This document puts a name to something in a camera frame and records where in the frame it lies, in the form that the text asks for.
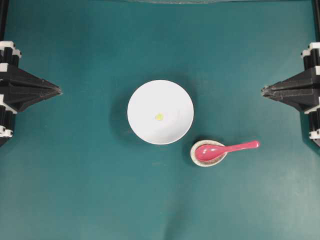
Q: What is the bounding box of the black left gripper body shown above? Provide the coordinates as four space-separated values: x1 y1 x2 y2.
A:
0 40 23 148

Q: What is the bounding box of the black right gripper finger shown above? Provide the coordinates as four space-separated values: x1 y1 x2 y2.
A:
261 66 320 93
262 91 320 114

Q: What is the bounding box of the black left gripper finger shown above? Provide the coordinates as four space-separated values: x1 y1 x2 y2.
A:
0 63 61 92
0 90 62 119

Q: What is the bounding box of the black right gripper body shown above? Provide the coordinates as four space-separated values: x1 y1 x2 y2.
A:
300 41 320 147

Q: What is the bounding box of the pink plastic soup spoon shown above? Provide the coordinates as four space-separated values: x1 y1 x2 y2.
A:
195 140 260 162

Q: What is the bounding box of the yellow hexagonal prism block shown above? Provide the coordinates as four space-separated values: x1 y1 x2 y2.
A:
155 113 164 121

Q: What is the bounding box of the small speckled spoon rest dish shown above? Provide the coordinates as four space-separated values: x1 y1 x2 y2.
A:
190 140 227 167

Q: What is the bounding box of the white round bowl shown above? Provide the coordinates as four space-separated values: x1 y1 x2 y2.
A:
127 80 194 145

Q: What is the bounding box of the black aluminium frame rail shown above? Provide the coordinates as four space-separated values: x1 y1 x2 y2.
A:
0 0 9 41

